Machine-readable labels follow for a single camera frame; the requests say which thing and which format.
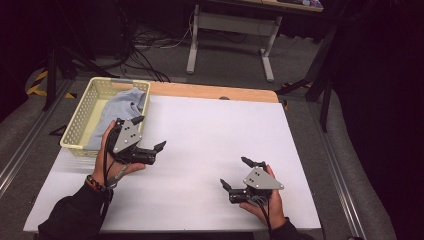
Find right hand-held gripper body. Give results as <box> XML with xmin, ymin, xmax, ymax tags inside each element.
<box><xmin>228</xmin><ymin>161</ymin><xmax>285</xmax><ymax>205</ymax></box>

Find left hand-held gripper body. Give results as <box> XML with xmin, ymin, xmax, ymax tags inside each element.
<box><xmin>107</xmin><ymin>119</ymin><xmax>158</xmax><ymax>166</ymax></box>

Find light blue sleeveless top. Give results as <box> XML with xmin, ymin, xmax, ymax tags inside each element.
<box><xmin>83</xmin><ymin>87</ymin><xmax>147</xmax><ymax>151</ymax></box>

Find cream perforated plastic basket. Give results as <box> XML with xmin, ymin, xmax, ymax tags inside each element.
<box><xmin>59</xmin><ymin>76</ymin><xmax>151</xmax><ymax>159</ymax></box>

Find person's right hand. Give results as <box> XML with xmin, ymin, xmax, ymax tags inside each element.
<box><xmin>239</xmin><ymin>164</ymin><xmax>288</xmax><ymax>232</ymax></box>

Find person's left hand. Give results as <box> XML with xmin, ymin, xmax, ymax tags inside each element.
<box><xmin>91</xmin><ymin>120</ymin><xmax>147</xmax><ymax>188</ymax></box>

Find white table sheet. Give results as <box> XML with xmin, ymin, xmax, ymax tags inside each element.
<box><xmin>23</xmin><ymin>95</ymin><xmax>322</xmax><ymax>233</ymax></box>

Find black metal stand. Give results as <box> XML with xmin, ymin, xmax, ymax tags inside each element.
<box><xmin>274</xmin><ymin>19</ymin><xmax>338</xmax><ymax>133</ymax></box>
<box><xmin>42</xmin><ymin>0</ymin><xmax>120</xmax><ymax>113</ymax></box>

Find yellow black floor tape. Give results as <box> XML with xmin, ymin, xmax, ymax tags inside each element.
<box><xmin>26</xmin><ymin>68</ymin><xmax>78</xmax><ymax>100</ymax></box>

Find desk with white legs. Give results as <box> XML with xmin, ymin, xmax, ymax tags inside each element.
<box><xmin>185</xmin><ymin>0</ymin><xmax>325</xmax><ymax>84</ymax></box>

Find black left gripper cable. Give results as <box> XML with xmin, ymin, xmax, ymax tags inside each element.
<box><xmin>101</xmin><ymin>125</ymin><xmax>130</xmax><ymax>222</ymax></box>

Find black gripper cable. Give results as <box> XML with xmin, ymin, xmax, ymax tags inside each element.
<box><xmin>101</xmin><ymin>125</ymin><xmax>130</xmax><ymax>222</ymax></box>
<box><xmin>254</xmin><ymin>195</ymin><xmax>274</xmax><ymax>240</ymax></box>

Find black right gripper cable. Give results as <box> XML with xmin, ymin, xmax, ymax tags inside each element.
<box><xmin>254</xmin><ymin>195</ymin><xmax>274</xmax><ymax>240</ymax></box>

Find beaded bracelet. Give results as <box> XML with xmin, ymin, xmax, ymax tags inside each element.
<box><xmin>84</xmin><ymin>174</ymin><xmax>108</xmax><ymax>195</ymax></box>

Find bundle of black floor cables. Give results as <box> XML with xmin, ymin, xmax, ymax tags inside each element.
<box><xmin>113</xmin><ymin>6</ymin><xmax>173</xmax><ymax>84</ymax></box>

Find metal floor rail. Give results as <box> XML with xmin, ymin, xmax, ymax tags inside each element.
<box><xmin>306</xmin><ymin>101</ymin><xmax>368</xmax><ymax>240</ymax></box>
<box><xmin>0</xmin><ymin>79</ymin><xmax>73</xmax><ymax>198</ymax></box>

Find white floor cable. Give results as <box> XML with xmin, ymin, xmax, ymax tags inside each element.
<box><xmin>159</xmin><ymin>9</ymin><xmax>196</xmax><ymax>50</ymax></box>

